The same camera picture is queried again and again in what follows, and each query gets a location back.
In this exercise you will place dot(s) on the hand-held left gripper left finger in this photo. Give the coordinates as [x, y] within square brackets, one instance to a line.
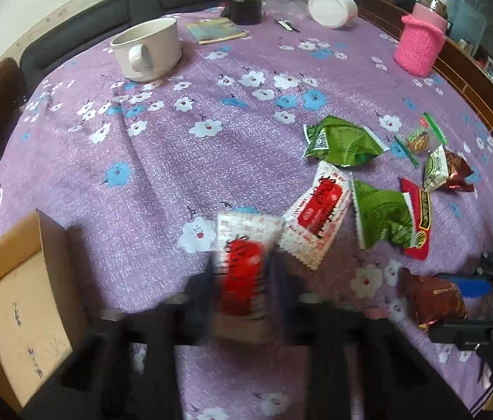
[205, 299]

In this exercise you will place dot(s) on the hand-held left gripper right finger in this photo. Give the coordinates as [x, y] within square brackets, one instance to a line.
[279, 297]

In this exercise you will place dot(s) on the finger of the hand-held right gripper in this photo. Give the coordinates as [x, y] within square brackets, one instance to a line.
[469, 286]
[461, 334]

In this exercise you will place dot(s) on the shiny brown snack packet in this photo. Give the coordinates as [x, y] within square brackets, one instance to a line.
[434, 299]

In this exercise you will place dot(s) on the red white snack packet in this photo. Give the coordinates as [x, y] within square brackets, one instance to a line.
[242, 267]
[321, 210]

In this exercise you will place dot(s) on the red snack packet green label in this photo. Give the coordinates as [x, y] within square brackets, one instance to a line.
[421, 227]

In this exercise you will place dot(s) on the brown green snack packet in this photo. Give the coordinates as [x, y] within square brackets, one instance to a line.
[443, 168]

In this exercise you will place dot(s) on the clear cookie packet green edges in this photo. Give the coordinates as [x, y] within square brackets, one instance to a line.
[418, 139]

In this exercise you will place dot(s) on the cardboard box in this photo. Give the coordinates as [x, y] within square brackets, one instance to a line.
[23, 315]

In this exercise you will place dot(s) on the purple floral tablecloth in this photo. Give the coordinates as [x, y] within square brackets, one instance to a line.
[163, 148]

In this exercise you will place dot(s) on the pink knitted bottle cover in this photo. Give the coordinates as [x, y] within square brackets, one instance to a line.
[417, 43]

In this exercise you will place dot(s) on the large white mug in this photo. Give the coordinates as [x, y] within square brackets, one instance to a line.
[159, 48]

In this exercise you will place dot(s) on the thin booklet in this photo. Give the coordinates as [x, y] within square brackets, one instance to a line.
[216, 30]

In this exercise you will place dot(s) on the black container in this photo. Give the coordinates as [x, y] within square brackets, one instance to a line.
[246, 11]

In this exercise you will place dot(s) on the white round container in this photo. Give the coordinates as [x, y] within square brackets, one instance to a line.
[327, 8]

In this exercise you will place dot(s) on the dark sofa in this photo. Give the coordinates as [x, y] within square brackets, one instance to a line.
[97, 13]

